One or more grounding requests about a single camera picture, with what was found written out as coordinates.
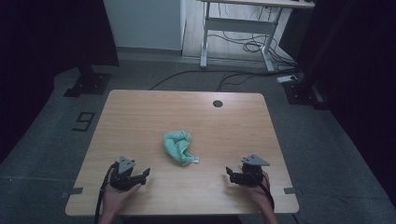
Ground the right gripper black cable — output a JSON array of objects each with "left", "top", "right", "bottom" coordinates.
[{"left": 258, "top": 172, "right": 276, "bottom": 211}]

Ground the person's dark clothing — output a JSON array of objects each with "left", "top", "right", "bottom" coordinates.
[{"left": 122, "top": 215, "right": 243, "bottom": 224}]

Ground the green towel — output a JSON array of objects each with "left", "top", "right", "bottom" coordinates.
[{"left": 163, "top": 130, "right": 201, "bottom": 167}]

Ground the tangle of black cables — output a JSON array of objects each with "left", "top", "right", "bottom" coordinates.
[{"left": 207, "top": 4, "right": 297, "bottom": 69}]

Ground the white power strip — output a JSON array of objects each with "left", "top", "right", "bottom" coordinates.
[{"left": 276, "top": 75, "right": 299, "bottom": 85}]

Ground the person's right hand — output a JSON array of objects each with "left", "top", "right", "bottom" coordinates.
[{"left": 246, "top": 174, "right": 276, "bottom": 213}]

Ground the white desk frame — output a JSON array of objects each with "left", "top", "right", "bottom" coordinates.
[{"left": 199, "top": 0, "right": 316, "bottom": 74}]

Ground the dark curtain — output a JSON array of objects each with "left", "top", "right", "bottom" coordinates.
[
  {"left": 293, "top": 0, "right": 396, "bottom": 206},
  {"left": 0, "top": 0, "right": 120, "bottom": 164}
]

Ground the white cabinet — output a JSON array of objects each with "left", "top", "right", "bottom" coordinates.
[{"left": 103, "top": 0, "right": 187, "bottom": 51}]

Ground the long black floor cable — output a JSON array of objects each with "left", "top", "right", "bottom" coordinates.
[{"left": 148, "top": 69, "right": 297, "bottom": 91}]

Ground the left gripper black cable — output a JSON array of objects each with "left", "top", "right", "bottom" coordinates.
[{"left": 93, "top": 161, "right": 120, "bottom": 224}]

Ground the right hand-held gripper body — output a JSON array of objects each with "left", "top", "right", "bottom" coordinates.
[{"left": 241, "top": 154, "right": 271, "bottom": 188}]

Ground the black stand base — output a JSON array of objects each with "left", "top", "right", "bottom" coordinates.
[
  {"left": 282, "top": 73, "right": 329, "bottom": 110},
  {"left": 64, "top": 64, "right": 113, "bottom": 98}
]

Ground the grey tape piece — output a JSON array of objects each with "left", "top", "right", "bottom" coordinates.
[
  {"left": 283, "top": 187, "right": 304, "bottom": 196},
  {"left": 61, "top": 187, "right": 84, "bottom": 200}
]

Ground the person's left hand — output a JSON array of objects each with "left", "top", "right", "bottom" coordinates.
[{"left": 102, "top": 183, "right": 143, "bottom": 215}]

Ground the short black floor cable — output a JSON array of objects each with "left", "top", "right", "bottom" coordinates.
[{"left": 216, "top": 72, "right": 257, "bottom": 93}]

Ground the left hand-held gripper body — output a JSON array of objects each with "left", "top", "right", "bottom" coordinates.
[{"left": 109, "top": 156, "right": 138, "bottom": 191}]

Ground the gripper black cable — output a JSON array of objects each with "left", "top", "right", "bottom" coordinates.
[
  {"left": 93, "top": 161, "right": 120, "bottom": 224},
  {"left": 258, "top": 172, "right": 276, "bottom": 211}
]

